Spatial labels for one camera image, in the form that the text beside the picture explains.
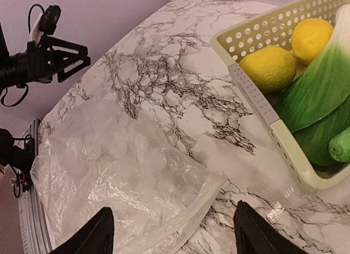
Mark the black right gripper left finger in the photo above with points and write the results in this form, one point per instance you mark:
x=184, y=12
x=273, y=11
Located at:
x=96, y=236

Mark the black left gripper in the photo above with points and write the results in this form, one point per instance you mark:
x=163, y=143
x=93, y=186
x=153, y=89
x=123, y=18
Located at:
x=34, y=64

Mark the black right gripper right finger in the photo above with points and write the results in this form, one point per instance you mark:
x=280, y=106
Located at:
x=255, y=235

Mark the clear zip top bag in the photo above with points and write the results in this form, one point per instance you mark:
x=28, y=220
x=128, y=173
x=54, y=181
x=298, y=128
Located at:
x=99, y=156

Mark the green fake chili pepper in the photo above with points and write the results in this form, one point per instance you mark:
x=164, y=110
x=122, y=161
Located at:
x=339, y=146

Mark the green fake leafy vegetable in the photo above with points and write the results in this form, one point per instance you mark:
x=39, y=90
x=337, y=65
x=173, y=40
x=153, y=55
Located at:
x=315, y=108

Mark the yellow fake lemon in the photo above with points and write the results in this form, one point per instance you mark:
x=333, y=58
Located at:
x=271, y=68
x=309, y=38

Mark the pale green perforated basket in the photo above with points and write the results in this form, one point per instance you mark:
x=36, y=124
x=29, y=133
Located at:
x=276, y=27

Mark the aluminium front rail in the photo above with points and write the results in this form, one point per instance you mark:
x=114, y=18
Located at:
x=33, y=227

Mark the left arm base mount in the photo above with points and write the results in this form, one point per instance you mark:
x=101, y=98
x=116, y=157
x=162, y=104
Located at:
x=18, y=154

